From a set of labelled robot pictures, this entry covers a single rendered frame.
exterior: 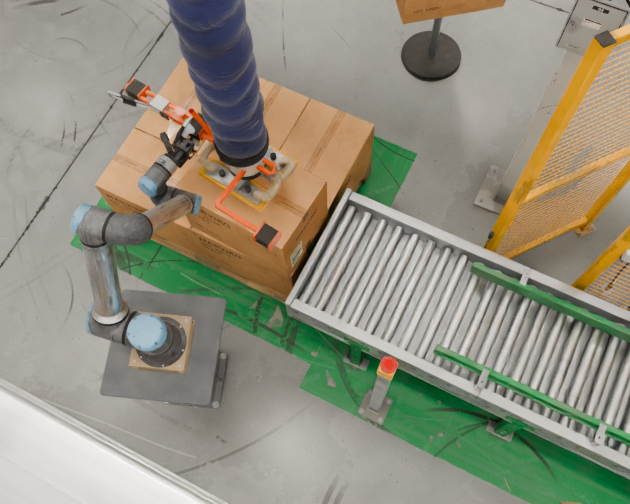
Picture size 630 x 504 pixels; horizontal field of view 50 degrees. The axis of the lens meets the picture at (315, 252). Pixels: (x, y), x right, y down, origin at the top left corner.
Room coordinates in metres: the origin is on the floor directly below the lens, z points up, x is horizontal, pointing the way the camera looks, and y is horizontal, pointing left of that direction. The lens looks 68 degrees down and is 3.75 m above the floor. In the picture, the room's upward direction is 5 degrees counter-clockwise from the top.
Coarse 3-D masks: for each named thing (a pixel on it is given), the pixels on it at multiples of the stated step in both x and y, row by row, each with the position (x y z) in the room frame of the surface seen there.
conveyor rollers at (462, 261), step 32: (384, 224) 1.42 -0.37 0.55; (384, 256) 1.24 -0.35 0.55; (448, 256) 1.21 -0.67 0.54; (352, 288) 1.08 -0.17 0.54; (384, 288) 1.07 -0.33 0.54; (448, 288) 1.04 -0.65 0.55; (352, 320) 0.92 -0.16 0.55; (416, 320) 0.89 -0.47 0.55; (480, 320) 0.87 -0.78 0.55; (512, 320) 0.86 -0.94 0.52; (544, 320) 0.84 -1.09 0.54; (576, 320) 0.83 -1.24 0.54; (416, 352) 0.74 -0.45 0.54; (480, 352) 0.71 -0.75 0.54; (544, 352) 0.68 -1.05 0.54; (608, 352) 0.66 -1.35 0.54; (576, 384) 0.52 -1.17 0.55; (544, 416) 0.39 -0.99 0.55; (608, 416) 0.37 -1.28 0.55
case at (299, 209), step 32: (192, 192) 1.48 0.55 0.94; (288, 192) 1.44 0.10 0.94; (320, 192) 1.43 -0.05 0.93; (192, 224) 1.49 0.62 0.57; (224, 224) 1.34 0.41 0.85; (256, 224) 1.29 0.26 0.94; (288, 224) 1.28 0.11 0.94; (320, 224) 1.42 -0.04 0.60; (256, 256) 1.26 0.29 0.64; (288, 256) 1.19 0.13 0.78
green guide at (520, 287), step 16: (480, 272) 1.09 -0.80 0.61; (496, 272) 1.07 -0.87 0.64; (528, 272) 1.06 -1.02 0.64; (512, 288) 1.00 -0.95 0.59; (528, 288) 0.98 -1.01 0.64; (544, 304) 0.91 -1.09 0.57; (560, 304) 0.89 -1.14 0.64; (592, 320) 0.80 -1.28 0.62; (608, 320) 0.79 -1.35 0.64; (624, 336) 0.72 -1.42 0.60
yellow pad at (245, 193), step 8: (216, 160) 1.53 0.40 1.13; (216, 168) 1.49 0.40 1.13; (224, 168) 1.48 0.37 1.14; (208, 176) 1.45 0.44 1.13; (216, 176) 1.45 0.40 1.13; (224, 176) 1.44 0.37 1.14; (216, 184) 1.41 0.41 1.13; (224, 184) 1.41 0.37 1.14; (248, 184) 1.40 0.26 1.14; (256, 184) 1.39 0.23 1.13; (232, 192) 1.37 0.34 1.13; (240, 192) 1.36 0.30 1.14; (248, 192) 1.35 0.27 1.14; (248, 200) 1.32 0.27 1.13; (256, 200) 1.31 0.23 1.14; (256, 208) 1.28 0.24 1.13
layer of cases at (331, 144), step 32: (192, 96) 2.30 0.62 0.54; (288, 96) 2.25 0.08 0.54; (160, 128) 2.11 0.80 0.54; (288, 128) 2.04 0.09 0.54; (320, 128) 2.02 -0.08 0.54; (352, 128) 2.01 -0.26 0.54; (128, 160) 1.92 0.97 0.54; (192, 160) 1.89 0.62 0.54; (320, 160) 1.82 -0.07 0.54; (352, 160) 1.81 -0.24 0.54; (128, 192) 1.72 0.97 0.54; (224, 256) 1.39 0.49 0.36; (288, 288) 1.18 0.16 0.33
